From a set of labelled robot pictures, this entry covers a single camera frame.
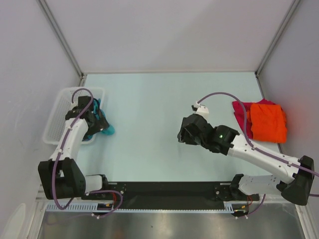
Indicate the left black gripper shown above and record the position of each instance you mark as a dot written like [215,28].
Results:
[100,125]

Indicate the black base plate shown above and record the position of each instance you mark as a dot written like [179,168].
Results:
[178,195]

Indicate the magenta folded t shirt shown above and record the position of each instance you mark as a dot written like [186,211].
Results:
[240,113]

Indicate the white slotted cable duct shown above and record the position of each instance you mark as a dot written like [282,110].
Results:
[92,207]

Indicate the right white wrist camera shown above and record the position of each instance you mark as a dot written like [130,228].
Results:
[201,110]

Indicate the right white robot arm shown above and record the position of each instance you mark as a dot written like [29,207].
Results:
[290,177]

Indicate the teal t shirt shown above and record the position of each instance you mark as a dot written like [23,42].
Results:
[96,105]

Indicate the orange folded t shirt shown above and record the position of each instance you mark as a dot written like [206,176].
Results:
[278,128]

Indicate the white plastic basket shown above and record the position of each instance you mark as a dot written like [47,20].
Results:
[56,122]

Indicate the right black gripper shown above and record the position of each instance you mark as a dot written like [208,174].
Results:
[183,136]

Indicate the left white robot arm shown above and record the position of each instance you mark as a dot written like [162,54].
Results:
[60,176]

